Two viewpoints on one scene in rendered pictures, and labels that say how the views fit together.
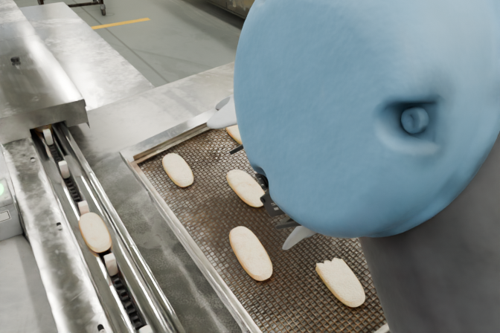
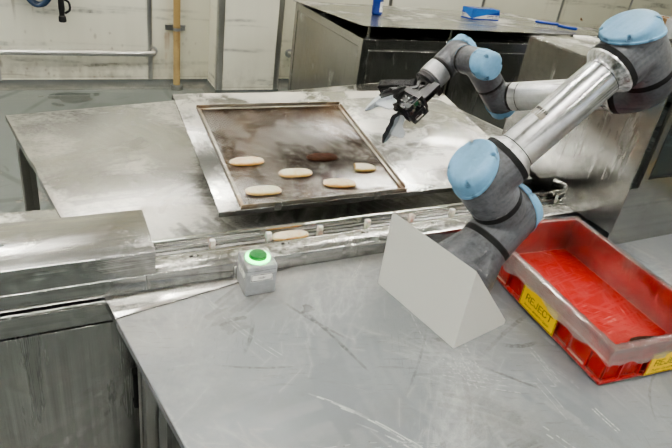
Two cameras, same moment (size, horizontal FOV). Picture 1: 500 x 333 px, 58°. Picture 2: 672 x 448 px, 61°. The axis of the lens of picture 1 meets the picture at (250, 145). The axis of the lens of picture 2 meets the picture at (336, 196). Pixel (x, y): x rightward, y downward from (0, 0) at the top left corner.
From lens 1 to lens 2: 1.52 m
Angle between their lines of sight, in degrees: 73
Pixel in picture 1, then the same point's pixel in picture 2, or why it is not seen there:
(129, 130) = not seen: hidden behind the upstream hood
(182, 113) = (128, 201)
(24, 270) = (300, 271)
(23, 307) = (330, 270)
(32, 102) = (131, 233)
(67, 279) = (331, 240)
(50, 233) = (290, 246)
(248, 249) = (340, 181)
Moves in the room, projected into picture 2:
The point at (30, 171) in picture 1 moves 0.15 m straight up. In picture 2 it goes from (211, 256) to (214, 198)
